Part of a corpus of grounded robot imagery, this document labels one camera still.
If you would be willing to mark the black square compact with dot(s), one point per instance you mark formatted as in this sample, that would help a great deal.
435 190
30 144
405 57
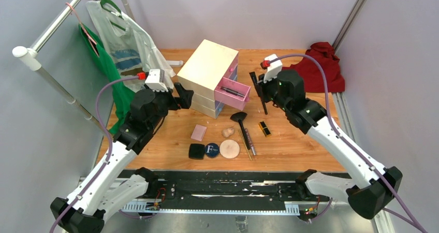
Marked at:
196 151

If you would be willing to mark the black lipstick tube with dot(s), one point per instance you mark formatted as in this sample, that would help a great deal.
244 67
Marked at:
263 104

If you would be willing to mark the green clothes hanger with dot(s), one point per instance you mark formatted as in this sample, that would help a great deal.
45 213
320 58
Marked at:
111 7

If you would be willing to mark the beige makeup sponge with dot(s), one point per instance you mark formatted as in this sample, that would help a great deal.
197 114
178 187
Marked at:
226 133

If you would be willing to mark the round beige powder puff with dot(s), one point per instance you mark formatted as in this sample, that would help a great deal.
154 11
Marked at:
229 149

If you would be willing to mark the pink clothes hanger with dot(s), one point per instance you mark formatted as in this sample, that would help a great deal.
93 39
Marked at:
90 39

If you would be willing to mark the aluminium frame rail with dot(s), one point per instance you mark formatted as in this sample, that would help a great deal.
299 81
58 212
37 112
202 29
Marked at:
382 221

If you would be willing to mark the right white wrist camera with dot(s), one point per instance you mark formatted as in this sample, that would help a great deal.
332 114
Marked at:
273 66

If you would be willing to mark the black mascara tube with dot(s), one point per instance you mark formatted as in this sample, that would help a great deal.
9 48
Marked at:
231 91

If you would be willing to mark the black fan makeup brush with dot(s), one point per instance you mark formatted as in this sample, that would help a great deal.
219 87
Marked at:
239 117

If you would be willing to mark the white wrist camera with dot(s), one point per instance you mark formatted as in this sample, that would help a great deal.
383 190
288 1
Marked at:
273 66
155 80

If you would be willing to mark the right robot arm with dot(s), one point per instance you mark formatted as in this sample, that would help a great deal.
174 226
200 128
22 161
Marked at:
368 189

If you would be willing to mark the pink square pad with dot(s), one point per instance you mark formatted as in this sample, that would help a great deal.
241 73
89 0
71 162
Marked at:
198 132

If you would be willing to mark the white plastic bag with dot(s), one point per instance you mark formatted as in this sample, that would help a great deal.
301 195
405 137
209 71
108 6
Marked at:
131 50

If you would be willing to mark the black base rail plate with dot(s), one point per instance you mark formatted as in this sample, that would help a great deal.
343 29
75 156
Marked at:
228 190

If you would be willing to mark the metal clothes rack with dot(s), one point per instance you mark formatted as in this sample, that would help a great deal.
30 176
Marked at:
32 111

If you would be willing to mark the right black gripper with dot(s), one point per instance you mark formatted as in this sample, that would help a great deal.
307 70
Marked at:
263 86

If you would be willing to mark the white mini drawer cabinet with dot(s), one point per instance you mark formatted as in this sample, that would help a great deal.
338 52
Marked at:
202 72

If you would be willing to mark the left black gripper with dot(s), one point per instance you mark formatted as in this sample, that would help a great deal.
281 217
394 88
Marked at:
184 101

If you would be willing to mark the green cloth bag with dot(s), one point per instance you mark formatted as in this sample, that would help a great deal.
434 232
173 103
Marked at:
122 95

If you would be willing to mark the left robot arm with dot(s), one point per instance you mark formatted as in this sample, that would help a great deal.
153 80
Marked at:
91 204

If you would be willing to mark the black gold lipstick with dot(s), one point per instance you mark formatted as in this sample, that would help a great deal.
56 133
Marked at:
264 129

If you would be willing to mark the thin gold brush handle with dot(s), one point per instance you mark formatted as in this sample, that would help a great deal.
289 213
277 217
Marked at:
243 140

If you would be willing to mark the silver maroon mascara tube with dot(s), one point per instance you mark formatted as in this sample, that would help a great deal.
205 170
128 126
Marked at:
250 142

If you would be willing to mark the round navy compact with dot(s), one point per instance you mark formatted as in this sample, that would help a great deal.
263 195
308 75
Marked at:
212 150

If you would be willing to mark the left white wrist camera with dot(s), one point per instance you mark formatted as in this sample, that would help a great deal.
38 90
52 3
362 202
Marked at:
155 80

